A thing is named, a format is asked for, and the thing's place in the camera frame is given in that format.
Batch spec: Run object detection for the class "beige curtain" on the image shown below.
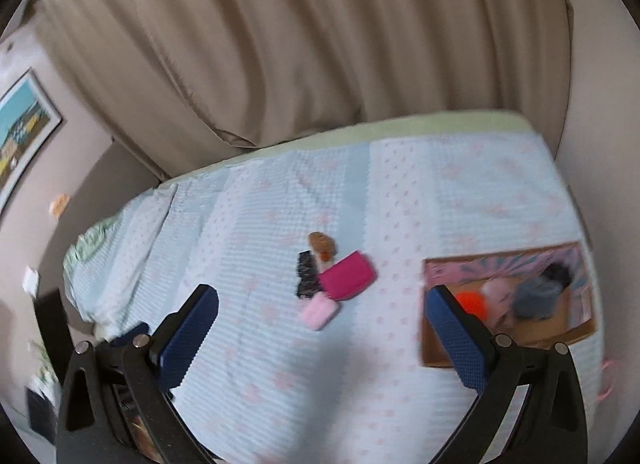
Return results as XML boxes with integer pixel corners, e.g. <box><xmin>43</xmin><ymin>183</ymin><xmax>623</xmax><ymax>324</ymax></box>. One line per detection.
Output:
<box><xmin>34</xmin><ymin>0</ymin><xmax>570</xmax><ymax>178</ymax></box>

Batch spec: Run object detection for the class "cardboard box with pink pattern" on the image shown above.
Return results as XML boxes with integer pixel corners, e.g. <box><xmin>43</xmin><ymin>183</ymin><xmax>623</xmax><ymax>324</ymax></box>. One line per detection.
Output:
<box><xmin>423</xmin><ymin>242</ymin><xmax>596</xmax><ymax>348</ymax></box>

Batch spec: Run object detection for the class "green bed sheet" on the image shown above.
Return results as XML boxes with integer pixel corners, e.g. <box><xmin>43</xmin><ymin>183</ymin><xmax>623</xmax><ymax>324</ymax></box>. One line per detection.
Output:
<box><xmin>62</xmin><ymin>108</ymin><xmax>539</xmax><ymax>275</ymax></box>

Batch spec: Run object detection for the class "pale pink cloth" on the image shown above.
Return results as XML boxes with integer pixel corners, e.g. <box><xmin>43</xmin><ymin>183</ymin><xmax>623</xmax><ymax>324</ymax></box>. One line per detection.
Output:
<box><xmin>480</xmin><ymin>278</ymin><xmax>516</xmax><ymax>332</ymax></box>

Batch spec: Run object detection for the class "black fuzzy item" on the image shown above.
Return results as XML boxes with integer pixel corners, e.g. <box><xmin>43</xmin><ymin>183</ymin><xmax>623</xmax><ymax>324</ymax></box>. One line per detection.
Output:
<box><xmin>296</xmin><ymin>250</ymin><xmax>322</xmax><ymax>299</ymax></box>

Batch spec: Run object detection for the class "orange fluffy pom-pom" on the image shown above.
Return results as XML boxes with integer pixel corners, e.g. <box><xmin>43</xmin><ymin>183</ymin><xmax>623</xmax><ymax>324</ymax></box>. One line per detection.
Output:
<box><xmin>454</xmin><ymin>291</ymin><xmax>488</xmax><ymax>322</ymax></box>

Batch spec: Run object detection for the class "black plush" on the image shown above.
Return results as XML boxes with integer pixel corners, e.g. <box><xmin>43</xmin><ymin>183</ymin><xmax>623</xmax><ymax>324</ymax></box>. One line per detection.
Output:
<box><xmin>541</xmin><ymin>262</ymin><xmax>573</xmax><ymax>290</ymax></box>

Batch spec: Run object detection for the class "grey plush cloth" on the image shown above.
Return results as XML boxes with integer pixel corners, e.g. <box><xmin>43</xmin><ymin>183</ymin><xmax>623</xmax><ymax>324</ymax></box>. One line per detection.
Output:
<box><xmin>512</xmin><ymin>274</ymin><xmax>563</xmax><ymax>320</ymax></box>

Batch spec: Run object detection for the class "orange wall sticker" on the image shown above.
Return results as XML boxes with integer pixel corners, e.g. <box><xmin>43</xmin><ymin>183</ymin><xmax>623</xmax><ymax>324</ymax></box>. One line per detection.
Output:
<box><xmin>49</xmin><ymin>193</ymin><xmax>70</xmax><ymax>220</ymax></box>

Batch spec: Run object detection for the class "brown plush toy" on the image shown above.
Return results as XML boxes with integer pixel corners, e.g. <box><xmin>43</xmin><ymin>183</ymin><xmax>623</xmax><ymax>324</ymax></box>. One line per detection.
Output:
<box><xmin>308</xmin><ymin>231</ymin><xmax>336</xmax><ymax>262</ymax></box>

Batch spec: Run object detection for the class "blue checked bed blanket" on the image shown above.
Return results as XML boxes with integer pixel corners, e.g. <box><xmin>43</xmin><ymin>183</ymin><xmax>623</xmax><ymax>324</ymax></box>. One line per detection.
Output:
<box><xmin>64</xmin><ymin>132</ymin><xmax>586</xmax><ymax>463</ymax></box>

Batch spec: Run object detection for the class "light pink soft item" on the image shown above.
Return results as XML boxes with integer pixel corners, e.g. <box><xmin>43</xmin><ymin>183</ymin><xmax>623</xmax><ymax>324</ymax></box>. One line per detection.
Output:
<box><xmin>299</xmin><ymin>293</ymin><xmax>341</xmax><ymax>331</ymax></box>

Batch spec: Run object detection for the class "magenta pouch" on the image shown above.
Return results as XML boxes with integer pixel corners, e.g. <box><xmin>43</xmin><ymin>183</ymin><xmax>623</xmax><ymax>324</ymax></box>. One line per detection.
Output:
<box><xmin>319</xmin><ymin>250</ymin><xmax>378</xmax><ymax>302</ymax></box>

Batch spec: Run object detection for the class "white wall switch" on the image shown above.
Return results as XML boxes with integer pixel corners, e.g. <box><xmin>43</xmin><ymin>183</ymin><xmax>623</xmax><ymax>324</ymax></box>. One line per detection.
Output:
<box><xmin>22</xmin><ymin>266</ymin><xmax>40</xmax><ymax>298</ymax></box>

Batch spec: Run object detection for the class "framed picture on wall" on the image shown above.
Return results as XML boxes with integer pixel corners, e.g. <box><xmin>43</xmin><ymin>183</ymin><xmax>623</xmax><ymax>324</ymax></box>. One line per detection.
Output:
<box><xmin>0</xmin><ymin>68</ymin><xmax>64</xmax><ymax>210</ymax></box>

